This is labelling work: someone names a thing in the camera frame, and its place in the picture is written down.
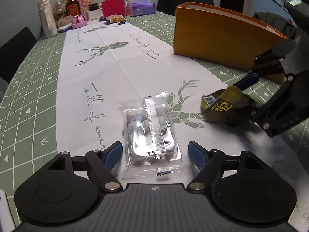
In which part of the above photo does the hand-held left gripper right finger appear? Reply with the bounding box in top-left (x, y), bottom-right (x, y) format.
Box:
top-left (187, 141), bottom-right (276, 192)

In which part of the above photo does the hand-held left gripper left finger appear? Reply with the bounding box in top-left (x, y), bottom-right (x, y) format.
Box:
top-left (32, 141), bottom-right (123, 192)

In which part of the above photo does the clear packet of white candies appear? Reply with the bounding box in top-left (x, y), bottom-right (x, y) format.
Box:
top-left (119, 91), bottom-right (185, 180)

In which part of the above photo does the black chair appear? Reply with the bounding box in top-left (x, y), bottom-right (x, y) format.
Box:
top-left (0, 27), bottom-right (38, 84)
top-left (157, 0), bottom-right (214, 12)

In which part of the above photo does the clear plastic bag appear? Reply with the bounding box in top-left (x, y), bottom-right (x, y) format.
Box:
top-left (53, 1), bottom-right (67, 21)

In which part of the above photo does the pink box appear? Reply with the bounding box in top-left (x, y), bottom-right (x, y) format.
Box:
top-left (101, 0), bottom-right (126, 18)

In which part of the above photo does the round sticker sheet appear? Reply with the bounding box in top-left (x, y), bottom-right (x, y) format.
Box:
top-left (57, 0), bottom-right (93, 15)

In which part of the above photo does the white box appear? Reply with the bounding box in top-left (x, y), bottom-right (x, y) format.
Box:
top-left (88, 3), bottom-right (103, 20)

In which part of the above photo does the purple tissue pack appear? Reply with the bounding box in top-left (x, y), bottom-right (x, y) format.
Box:
top-left (126, 0), bottom-right (157, 17)

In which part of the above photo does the white printed table runner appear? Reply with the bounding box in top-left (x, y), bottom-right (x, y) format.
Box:
top-left (57, 19), bottom-right (309, 225)

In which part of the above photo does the wooden perforated brush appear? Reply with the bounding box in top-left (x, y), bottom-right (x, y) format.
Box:
top-left (57, 14), bottom-right (74, 29)

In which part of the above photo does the pink toy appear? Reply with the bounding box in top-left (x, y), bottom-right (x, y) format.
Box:
top-left (72, 14), bottom-right (88, 29)

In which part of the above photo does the green grid tablecloth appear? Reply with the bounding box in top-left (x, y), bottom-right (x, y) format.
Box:
top-left (0, 10), bottom-right (309, 232)

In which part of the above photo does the orange cardboard box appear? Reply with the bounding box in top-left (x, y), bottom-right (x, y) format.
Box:
top-left (173, 2), bottom-right (289, 83)

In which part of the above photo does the black and yellow snack packet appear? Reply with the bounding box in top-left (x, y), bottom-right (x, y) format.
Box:
top-left (201, 86), bottom-right (257, 126)

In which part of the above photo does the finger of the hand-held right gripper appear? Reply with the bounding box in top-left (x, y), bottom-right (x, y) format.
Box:
top-left (231, 39), bottom-right (298, 91)
top-left (227, 71), bottom-right (309, 139)

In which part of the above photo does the brown glass bottle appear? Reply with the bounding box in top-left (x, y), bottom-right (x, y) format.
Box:
top-left (66, 0), bottom-right (81, 16)

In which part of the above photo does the brown speckled packet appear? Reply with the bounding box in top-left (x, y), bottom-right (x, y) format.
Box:
top-left (105, 14), bottom-right (126, 25)

